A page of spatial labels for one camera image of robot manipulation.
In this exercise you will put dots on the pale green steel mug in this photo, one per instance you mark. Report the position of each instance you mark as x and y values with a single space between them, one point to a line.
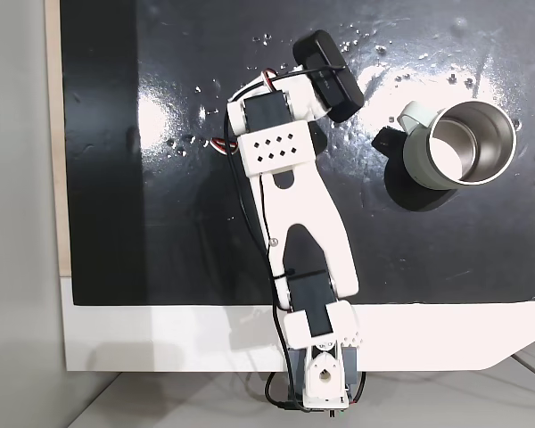
417 165

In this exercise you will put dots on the black table mat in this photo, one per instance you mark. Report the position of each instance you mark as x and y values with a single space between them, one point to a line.
160 223

